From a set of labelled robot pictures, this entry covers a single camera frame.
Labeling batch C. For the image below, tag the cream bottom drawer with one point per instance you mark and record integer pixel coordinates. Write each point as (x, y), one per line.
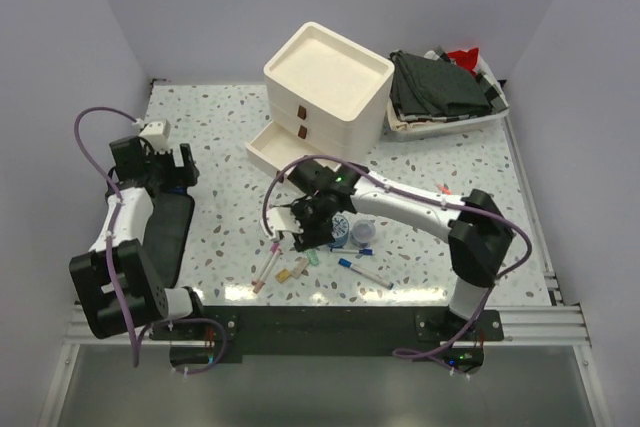
(275, 147)

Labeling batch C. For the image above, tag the red cloth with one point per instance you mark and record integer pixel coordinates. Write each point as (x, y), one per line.
(466, 59)

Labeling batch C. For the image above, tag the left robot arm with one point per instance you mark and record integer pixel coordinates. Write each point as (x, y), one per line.
(128, 277)

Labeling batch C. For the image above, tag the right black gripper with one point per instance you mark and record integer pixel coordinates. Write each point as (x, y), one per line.
(308, 240)

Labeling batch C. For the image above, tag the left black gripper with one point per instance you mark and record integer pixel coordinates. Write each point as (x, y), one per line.
(185, 176)

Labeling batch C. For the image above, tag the cream drawer cabinet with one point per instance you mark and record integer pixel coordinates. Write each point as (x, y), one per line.
(329, 92)

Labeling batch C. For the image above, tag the dark green folded cloth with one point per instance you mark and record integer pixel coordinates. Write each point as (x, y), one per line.
(430, 89)

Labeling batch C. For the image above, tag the orange pen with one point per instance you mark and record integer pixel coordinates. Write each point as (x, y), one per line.
(444, 189)

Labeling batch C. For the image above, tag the clear purple round jar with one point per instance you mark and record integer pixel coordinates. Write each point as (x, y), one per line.
(362, 233)

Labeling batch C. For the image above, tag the green eraser stick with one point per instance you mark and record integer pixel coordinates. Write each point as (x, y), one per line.
(312, 257)

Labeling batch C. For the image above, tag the white tray of cloths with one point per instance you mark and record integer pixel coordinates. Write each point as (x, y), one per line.
(403, 129)

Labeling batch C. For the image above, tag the blue patterned round jar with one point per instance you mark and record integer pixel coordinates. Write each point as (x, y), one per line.
(340, 231)

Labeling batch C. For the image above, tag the black mat with blue trim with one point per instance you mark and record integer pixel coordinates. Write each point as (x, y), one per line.
(166, 234)

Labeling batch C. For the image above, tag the aluminium rail frame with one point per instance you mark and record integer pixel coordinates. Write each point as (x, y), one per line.
(542, 373)

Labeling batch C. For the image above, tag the pink capped marker upper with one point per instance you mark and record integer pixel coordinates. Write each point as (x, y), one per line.
(262, 269)

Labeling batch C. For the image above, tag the long blue marker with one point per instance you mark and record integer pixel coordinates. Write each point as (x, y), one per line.
(365, 273)

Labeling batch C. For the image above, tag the short blue marker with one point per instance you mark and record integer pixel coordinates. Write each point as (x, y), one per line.
(345, 251)

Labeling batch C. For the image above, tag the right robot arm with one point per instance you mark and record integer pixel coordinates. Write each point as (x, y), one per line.
(477, 234)

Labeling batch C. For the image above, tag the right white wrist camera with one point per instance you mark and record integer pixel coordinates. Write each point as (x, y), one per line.
(279, 221)

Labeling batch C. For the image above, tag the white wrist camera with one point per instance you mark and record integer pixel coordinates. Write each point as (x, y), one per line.
(279, 221)
(157, 133)

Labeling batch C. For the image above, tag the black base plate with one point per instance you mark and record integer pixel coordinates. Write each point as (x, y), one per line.
(231, 334)

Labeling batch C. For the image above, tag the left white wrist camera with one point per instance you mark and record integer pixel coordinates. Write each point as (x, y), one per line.
(157, 133)

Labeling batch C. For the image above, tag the yellow eraser block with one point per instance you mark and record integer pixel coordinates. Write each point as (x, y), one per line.
(283, 275)

